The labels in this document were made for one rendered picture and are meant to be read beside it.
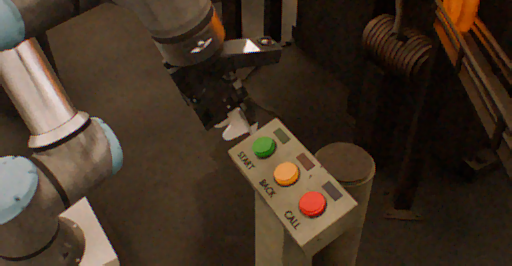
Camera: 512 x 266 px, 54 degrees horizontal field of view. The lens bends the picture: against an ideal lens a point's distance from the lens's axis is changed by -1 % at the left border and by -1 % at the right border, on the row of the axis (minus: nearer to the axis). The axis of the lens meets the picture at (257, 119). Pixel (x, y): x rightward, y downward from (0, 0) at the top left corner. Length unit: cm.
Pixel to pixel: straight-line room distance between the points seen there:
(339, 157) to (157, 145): 94
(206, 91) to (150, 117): 122
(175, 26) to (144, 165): 116
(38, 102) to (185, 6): 64
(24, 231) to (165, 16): 71
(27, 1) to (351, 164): 64
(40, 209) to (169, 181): 59
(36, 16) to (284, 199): 45
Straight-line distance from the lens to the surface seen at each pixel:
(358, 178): 96
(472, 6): 115
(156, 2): 60
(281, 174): 83
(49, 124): 120
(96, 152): 122
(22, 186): 115
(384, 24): 144
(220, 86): 72
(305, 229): 78
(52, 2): 65
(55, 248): 128
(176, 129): 186
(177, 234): 153
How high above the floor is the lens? 120
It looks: 40 degrees down
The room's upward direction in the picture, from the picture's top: straight up
